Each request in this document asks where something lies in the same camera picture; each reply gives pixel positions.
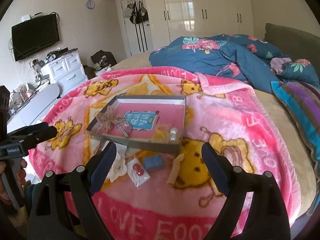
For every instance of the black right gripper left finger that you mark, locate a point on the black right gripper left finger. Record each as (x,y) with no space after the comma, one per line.
(63,207)

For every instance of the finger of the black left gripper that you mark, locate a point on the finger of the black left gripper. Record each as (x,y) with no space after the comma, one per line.
(28,129)
(35,138)

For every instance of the white claw hair clip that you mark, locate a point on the white claw hair clip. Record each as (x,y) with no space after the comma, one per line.
(118,169)

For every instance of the brown hair clip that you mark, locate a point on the brown hair clip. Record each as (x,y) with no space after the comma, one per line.
(101,146)

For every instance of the red cherry earrings card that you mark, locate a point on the red cherry earrings card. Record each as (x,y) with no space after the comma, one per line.
(137,172)

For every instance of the sheer polka dot bow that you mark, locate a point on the sheer polka dot bow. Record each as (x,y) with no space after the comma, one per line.
(109,119)

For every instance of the yellow hair ties bag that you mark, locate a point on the yellow hair ties bag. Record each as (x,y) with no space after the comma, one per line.
(162,132)

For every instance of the person left hand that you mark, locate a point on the person left hand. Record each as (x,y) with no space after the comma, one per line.
(12,179)

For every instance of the white rounded board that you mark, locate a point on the white rounded board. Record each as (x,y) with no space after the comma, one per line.
(36,109)

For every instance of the white drawer dresser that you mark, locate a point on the white drawer dresser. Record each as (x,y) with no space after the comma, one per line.
(66,71)

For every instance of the pink bear fleece blanket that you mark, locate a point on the pink bear fleece blanket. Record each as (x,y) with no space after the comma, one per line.
(223,112)

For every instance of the black bag on floor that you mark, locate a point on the black bag on floor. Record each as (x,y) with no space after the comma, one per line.
(103,62)

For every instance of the striped pillow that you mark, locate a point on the striped pillow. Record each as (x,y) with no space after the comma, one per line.
(302,102)

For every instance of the grey box with pink book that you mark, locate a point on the grey box with pink book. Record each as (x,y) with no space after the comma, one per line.
(144,113)

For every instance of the hanging bags on door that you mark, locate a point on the hanging bags on door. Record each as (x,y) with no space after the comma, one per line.
(136,13)

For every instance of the blue floral duvet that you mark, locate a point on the blue floral duvet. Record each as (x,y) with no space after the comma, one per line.
(241,57)

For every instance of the white wardrobe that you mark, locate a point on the white wardrobe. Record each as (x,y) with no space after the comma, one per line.
(170,19)

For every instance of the green headboard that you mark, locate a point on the green headboard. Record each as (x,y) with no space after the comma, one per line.
(293,42)

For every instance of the black wall television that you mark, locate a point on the black wall television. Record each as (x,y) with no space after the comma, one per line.
(34,35)

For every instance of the round purple wall clock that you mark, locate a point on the round purple wall clock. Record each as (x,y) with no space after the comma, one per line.
(90,4)

